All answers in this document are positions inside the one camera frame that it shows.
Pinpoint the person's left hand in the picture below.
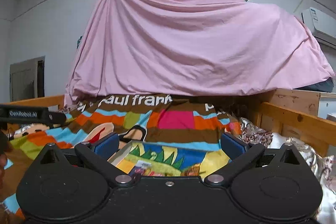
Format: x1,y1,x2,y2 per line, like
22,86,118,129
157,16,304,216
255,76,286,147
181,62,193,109
0,132,9,186

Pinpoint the floral satin quilt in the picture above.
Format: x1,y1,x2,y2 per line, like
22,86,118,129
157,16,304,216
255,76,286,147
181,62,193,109
240,117,336,224

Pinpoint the metal tray with dinosaur drawing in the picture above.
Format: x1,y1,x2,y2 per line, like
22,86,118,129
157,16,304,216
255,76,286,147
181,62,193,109
108,141,231,179

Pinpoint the pink hanging sheet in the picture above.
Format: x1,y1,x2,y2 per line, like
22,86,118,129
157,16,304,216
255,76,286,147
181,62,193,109
65,0,334,104

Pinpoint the wooden bed frame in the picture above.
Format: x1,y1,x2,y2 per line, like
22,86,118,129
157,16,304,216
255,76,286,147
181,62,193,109
11,94,335,159

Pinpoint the blue white snack packet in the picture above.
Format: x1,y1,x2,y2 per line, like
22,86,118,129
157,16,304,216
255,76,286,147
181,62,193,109
130,160,152,176

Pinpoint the grey door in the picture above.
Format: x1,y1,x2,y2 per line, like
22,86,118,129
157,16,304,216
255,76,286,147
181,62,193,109
10,56,45,102

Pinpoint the rice cracker bar packet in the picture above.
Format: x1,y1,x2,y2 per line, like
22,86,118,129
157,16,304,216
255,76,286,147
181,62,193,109
181,164,206,177

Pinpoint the colourful Paul Frank blanket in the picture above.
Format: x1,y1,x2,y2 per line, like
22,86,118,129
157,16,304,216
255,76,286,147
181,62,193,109
1,94,241,223

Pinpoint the wooden cabinet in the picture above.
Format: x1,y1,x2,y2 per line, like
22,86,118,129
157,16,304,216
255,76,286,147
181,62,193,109
260,89,335,119

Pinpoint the white wall air conditioner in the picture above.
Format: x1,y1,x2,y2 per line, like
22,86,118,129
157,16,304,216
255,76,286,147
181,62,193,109
301,7,336,49

